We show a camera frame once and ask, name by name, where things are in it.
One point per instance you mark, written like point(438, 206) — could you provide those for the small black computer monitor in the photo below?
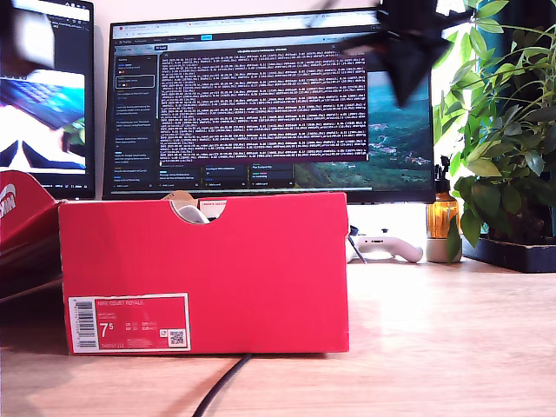
point(56, 130)

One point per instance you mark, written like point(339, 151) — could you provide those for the red shoebox with hinged lid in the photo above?
point(239, 278)

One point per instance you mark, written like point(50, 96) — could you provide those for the green leafy potted plant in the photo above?
point(499, 191)

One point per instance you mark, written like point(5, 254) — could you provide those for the white game controller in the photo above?
point(391, 247)

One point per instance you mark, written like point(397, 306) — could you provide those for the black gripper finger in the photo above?
point(373, 43)
point(412, 61)

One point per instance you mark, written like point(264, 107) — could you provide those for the tan cardboard shoe insert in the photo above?
point(178, 197)

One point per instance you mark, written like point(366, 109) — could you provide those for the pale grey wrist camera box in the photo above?
point(41, 41)

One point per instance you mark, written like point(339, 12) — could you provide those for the dark teal curtain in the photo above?
point(532, 11)

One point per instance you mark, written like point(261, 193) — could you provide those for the large black computer monitor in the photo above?
point(304, 130)

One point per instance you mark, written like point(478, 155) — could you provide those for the black rectangular planter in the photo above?
point(512, 256)

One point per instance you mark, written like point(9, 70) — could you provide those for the amber bottle with white base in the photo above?
point(441, 213)

